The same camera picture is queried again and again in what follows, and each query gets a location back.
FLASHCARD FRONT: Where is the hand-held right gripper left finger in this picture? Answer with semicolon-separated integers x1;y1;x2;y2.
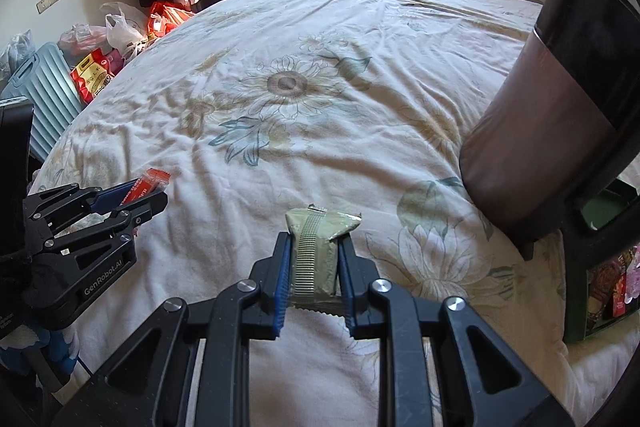
52;232;294;427

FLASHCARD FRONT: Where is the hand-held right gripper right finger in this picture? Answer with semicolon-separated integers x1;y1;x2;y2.
337;237;576;427

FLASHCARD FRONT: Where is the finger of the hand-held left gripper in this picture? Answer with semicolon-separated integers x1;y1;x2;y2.
44;191;169;258
22;179;141;236

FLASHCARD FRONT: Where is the green foil snack packet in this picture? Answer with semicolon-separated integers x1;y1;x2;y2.
284;205;362;318

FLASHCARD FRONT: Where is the red brown candy bar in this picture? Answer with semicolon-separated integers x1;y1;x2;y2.
122;169;172;204

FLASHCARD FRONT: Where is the dark green storage bin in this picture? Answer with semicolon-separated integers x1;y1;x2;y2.
562;177;640;343

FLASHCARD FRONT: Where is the blue white cloth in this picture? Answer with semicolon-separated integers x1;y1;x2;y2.
0;324;84;383

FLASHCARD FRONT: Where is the light blue suitcase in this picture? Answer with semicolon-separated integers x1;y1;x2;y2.
0;41;84;163

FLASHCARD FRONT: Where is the red yellow gift bag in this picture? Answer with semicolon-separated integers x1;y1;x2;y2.
69;48;114;106

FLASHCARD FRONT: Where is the pinkish plastic bag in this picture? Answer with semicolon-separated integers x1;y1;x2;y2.
58;22;109;58

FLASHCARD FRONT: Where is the white plastic bag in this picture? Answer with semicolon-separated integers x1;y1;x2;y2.
102;1;151;58

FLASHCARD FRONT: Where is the grey plastic bag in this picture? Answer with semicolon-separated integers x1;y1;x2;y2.
0;30;36;78

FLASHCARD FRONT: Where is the red plastic bag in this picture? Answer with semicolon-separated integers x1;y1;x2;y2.
147;1;196;40

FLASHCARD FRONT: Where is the floral bed blanket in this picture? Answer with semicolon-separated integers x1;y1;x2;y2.
30;0;640;427

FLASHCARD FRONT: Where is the brown black cylindrical appliance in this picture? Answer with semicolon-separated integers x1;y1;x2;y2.
458;0;640;248

